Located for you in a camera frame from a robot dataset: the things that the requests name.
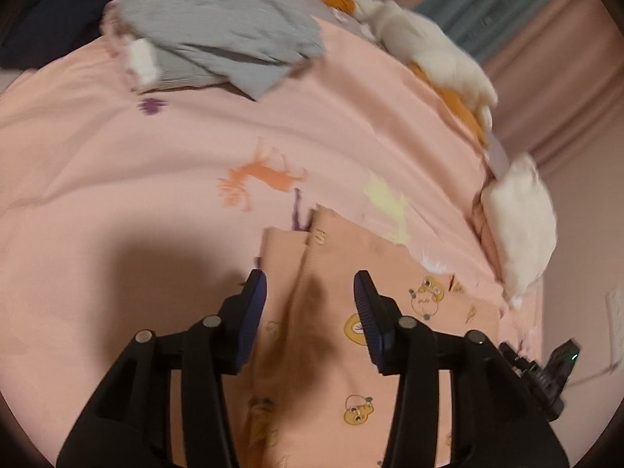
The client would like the white folded fluffy garment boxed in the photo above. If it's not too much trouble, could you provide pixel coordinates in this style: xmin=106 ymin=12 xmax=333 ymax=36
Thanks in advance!
xmin=480 ymin=152 xmax=558 ymax=310

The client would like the blue curtain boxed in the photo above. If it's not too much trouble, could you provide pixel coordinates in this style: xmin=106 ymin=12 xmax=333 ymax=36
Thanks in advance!
xmin=414 ymin=0 xmax=588 ymax=63

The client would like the dark navy crumpled garment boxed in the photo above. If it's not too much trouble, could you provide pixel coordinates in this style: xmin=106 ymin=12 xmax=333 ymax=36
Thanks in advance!
xmin=0 ymin=0 xmax=145 ymax=72

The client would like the white goose plush toy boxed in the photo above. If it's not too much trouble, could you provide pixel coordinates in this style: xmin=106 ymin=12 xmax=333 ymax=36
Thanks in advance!
xmin=322 ymin=0 xmax=499 ymax=149

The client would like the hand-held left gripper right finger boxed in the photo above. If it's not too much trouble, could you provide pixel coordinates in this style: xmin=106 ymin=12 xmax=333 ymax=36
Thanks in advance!
xmin=353 ymin=269 xmax=570 ymax=468

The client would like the peach printed small shirt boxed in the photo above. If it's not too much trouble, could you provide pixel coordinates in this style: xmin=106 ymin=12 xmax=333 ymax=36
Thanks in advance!
xmin=242 ymin=204 xmax=504 ymax=468

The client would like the white wall socket strip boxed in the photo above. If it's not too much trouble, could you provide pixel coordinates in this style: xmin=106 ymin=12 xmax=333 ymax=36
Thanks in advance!
xmin=604 ymin=285 xmax=624 ymax=376

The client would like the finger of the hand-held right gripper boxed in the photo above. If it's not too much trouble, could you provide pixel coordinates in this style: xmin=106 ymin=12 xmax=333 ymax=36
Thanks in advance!
xmin=498 ymin=342 xmax=539 ymax=386

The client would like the thin white cable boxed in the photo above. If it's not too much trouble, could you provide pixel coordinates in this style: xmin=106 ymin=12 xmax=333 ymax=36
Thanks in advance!
xmin=565 ymin=357 xmax=621 ymax=392

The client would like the grey bed sheet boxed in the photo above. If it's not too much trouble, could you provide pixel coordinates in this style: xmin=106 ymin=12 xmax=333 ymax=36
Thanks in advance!
xmin=486 ymin=129 xmax=512 ymax=179

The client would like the pink animal print bedspread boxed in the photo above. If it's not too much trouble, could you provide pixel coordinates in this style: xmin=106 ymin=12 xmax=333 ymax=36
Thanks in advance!
xmin=0 ymin=14 xmax=546 ymax=468

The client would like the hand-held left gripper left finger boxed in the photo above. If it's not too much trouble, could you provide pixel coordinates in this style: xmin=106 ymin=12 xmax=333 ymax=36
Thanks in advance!
xmin=56 ymin=269 xmax=268 ymax=468

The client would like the pale pink garment white cuff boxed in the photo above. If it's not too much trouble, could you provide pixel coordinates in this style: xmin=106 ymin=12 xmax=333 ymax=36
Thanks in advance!
xmin=105 ymin=10 xmax=230 ymax=94

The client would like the grey crumpled garment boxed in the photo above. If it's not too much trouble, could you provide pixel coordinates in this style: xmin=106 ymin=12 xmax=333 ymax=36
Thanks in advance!
xmin=117 ymin=0 xmax=326 ymax=102

